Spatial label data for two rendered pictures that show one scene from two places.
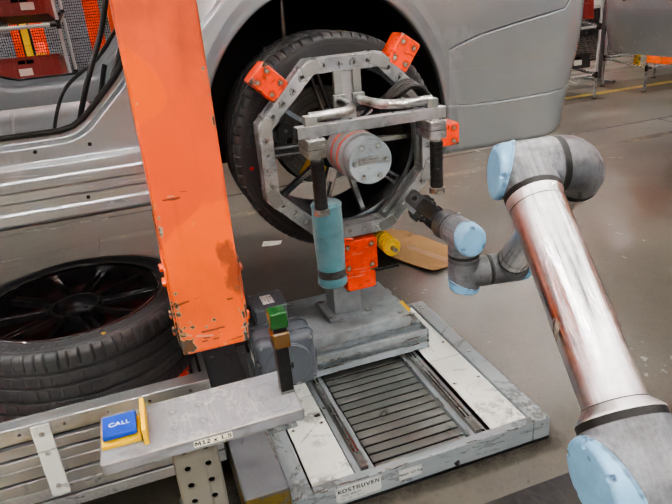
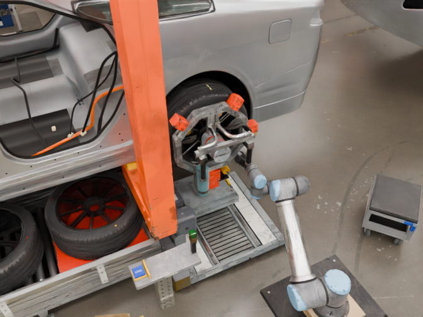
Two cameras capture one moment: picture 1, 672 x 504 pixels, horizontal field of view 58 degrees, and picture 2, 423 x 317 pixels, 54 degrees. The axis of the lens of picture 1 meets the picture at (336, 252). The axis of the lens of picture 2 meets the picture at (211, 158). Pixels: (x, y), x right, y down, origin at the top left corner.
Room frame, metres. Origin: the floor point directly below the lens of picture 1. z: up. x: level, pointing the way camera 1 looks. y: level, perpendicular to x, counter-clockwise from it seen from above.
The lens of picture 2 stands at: (-0.39, 0.26, 2.72)
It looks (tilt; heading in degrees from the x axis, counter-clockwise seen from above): 43 degrees down; 352
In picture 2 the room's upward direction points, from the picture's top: straight up
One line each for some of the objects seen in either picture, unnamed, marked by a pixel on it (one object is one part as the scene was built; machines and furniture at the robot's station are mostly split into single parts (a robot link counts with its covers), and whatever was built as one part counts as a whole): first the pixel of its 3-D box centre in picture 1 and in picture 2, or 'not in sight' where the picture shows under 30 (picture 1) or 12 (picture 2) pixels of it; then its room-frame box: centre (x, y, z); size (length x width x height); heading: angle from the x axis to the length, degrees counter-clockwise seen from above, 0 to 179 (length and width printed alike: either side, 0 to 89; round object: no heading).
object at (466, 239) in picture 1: (462, 235); (257, 178); (1.60, -0.36, 0.62); 0.12 x 0.09 x 0.10; 18
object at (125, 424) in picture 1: (120, 427); (138, 272); (1.07, 0.49, 0.47); 0.07 x 0.07 x 0.02; 18
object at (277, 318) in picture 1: (277, 317); (192, 233); (1.18, 0.14, 0.64); 0.04 x 0.04 x 0.04; 18
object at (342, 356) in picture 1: (345, 330); (202, 194); (1.96, -0.01, 0.13); 0.50 x 0.36 x 0.10; 108
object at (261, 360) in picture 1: (274, 349); (176, 213); (1.67, 0.22, 0.26); 0.42 x 0.18 x 0.35; 18
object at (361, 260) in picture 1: (351, 256); (208, 173); (1.84, -0.05, 0.48); 0.16 x 0.12 x 0.17; 18
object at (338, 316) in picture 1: (341, 284); (201, 177); (1.96, -0.01, 0.32); 0.40 x 0.30 x 0.28; 108
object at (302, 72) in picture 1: (348, 149); (211, 139); (1.80, -0.06, 0.85); 0.54 x 0.07 x 0.54; 108
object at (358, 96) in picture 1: (392, 87); (233, 125); (1.71, -0.19, 1.03); 0.19 x 0.18 x 0.11; 18
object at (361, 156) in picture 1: (356, 154); (215, 146); (1.73, -0.08, 0.85); 0.21 x 0.14 x 0.14; 18
